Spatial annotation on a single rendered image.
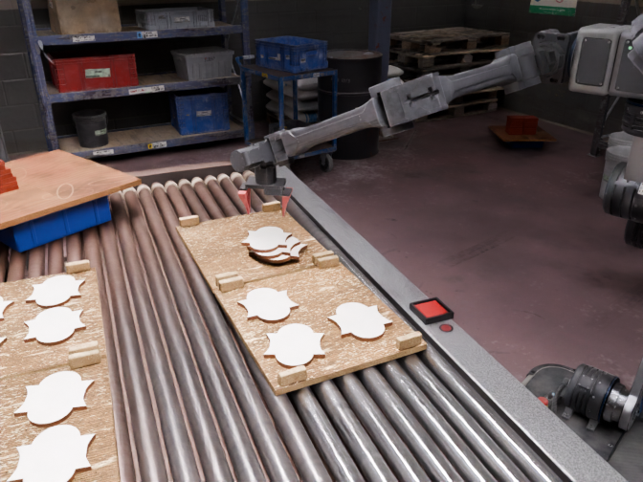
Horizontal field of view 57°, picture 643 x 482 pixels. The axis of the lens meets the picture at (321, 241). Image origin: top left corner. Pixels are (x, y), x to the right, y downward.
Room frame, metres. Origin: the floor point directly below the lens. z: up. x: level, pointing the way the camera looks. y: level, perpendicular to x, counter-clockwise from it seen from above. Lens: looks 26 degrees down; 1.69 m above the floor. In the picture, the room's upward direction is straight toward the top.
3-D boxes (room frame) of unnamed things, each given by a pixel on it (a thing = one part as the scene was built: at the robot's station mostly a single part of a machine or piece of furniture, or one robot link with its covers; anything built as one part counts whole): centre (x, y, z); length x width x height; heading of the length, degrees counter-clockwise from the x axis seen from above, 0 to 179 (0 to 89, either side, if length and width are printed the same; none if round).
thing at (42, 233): (1.69, 0.88, 0.97); 0.31 x 0.31 x 0.10; 51
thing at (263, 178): (1.50, 0.15, 1.15); 0.10 x 0.07 x 0.07; 84
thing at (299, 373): (0.91, 0.06, 0.95); 0.06 x 0.02 x 0.03; 116
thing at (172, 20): (5.58, 1.30, 1.16); 0.60 x 0.40 x 0.15; 121
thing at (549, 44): (1.50, -0.55, 1.45); 0.09 x 0.08 x 0.12; 49
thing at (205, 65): (5.69, 1.11, 0.76); 0.50 x 0.36 x 0.24; 125
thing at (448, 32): (6.98, -1.42, 0.44); 1.31 x 1.00 x 0.87; 119
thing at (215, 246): (1.52, 0.20, 0.93); 0.41 x 0.35 x 0.02; 25
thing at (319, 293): (1.15, 0.02, 0.93); 0.41 x 0.35 x 0.02; 26
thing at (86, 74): (5.24, 1.98, 0.78); 0.66 x 0.45 x 0.28; 119
